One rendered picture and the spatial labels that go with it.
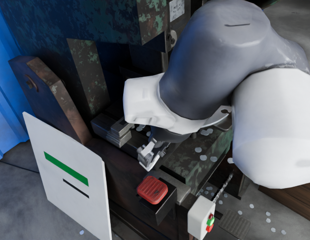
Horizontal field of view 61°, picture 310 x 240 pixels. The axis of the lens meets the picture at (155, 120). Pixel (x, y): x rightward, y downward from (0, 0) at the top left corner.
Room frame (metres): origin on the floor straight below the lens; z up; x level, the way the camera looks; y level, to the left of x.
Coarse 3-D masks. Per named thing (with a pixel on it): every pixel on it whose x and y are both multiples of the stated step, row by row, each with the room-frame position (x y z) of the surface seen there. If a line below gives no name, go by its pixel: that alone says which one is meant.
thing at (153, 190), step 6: (144, 180) 0.38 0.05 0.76; (150, 180) 0.38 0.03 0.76; (156, 180) 0.38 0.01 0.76; (138, 186) 0.37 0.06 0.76; (144, 186) 0.37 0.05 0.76; (150, 186) 0.37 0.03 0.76; (156, 186) 0.36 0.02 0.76; (162, 186) 0.36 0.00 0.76; (138, 192) 0.35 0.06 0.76; (144, 192) 0.35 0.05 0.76; (150, 192) 0.35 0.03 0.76; (156, 192) 0.35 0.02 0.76; (162, 192) 0.35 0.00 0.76; (144, 198) 0.34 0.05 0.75; (150, 198) 0.33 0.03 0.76; (156, 198) 0.33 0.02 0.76; (162, 198) 0.34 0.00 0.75
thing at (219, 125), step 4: (224, 112) 0.58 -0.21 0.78; (228, 112) 0.58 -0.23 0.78; (228, 116) 0.56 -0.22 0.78; (224, 120) 0.55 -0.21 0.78; (228, 120) 0.54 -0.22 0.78; (216, 124) 0.54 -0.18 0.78; (220, 124) 0.53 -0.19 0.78; (224, 124) 0.53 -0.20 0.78; (228, 124) 0.53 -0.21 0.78; (200, 128) 0.63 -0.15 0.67; (216, 128) 0.53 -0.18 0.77; (220, 128) 0.52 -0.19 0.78; (224, 128) 0.52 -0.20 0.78; (228, 128) 0.51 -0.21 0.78; (192, 132) 0.61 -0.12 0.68; (196, 132) 0.61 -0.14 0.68; (192, 136) 0.61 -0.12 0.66; (196, 136) 0.61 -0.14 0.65
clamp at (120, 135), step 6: (120, 120) 0.63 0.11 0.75; (114, 126) 0.60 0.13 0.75; (120, 126) 0.60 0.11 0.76; (126, 126) 0.60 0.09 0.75; (132, 126) 0.64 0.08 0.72; (108, 132) 0.60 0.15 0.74; (114, 132) 0.59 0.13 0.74; (120, 132) 0.58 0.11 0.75; (126, 132) 0.59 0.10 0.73; (108, 138) 0.59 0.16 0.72; (114, 138) 0.58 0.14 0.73; (120, 138) 0.57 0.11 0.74; (126, 138) 0.58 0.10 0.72; (120, 144) 0.56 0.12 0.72
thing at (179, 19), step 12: (180, 0) 0.71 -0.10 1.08; (180, 12) 0.71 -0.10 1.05; (180, 24) 0.71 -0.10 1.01; (132, 48) 0.72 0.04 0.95; (144, 48) 0.69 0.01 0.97; (132, 60) 0.73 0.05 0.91; (144, 60) 0.70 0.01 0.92; (156, 60) 0.66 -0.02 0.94; (168, 60) 0.66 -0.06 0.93; (156, 72) 0.66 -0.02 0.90
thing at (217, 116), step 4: (220, 108) 0.60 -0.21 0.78; (224, 108) 0.60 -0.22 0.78; (228, 108) 0.60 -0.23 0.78; (216, 112) 0.58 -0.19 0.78; (220, 112) 0.58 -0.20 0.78; (212, 116) 0.57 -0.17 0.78; (216, 116) 0.57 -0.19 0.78; (220, 116) 0.57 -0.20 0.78; (224, 116) 0.56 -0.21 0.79; (208, 120) 0.55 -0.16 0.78; (212, 120) 0.55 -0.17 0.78; (216, 120) 0.55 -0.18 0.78; (220, 120) 0.55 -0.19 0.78; (204, 124) 0.54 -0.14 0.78; (208, 124) 0.53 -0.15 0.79; (212, 124) 0.53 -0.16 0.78
